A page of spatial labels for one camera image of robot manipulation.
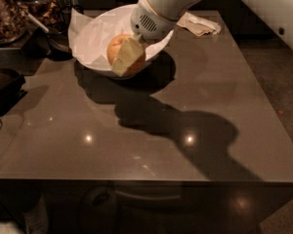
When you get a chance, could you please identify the white paper liner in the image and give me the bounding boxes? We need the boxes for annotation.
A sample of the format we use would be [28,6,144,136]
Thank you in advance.
[67,5,174,70]

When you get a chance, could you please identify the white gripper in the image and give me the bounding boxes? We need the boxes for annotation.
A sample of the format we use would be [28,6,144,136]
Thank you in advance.
[110,2,178,78]

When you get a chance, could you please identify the glass jar of snacks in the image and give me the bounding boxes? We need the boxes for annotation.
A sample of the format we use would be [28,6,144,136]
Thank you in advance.
[0,0,26,45]

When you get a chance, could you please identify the white bowl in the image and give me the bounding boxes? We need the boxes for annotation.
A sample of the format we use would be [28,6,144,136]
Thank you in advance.
[67,4,175,80]

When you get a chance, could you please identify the folded paper napkins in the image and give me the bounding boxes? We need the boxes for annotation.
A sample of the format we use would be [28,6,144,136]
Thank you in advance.
[177,12,222,37]

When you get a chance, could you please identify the white scoop handle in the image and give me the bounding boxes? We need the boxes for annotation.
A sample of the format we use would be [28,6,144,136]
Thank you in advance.
[17,2,50,33]

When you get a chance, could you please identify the dark tray at left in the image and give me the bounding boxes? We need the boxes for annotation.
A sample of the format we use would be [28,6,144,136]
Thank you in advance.
[0,68,25,116]

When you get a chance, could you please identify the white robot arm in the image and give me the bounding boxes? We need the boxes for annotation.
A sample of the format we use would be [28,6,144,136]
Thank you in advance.
[107,0,293,77]

